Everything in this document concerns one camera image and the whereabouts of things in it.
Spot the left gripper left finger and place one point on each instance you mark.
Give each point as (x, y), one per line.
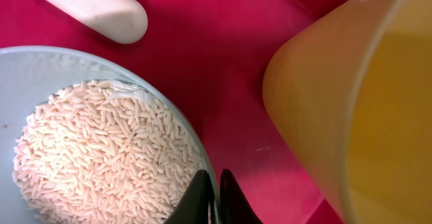
(197, 205)

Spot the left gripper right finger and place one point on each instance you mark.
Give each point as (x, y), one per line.
(235, 208)

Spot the white rice grains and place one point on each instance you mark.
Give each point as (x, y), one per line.
(91, 154)

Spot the yellow plastic cup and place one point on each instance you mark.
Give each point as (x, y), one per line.
(351, 96)

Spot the light blue bowl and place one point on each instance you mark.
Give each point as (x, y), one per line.
(29, 74)

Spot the red serving tray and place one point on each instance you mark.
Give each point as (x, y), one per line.
(208, 57)

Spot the white plastic spoon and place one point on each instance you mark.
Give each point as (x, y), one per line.
(123, 21)

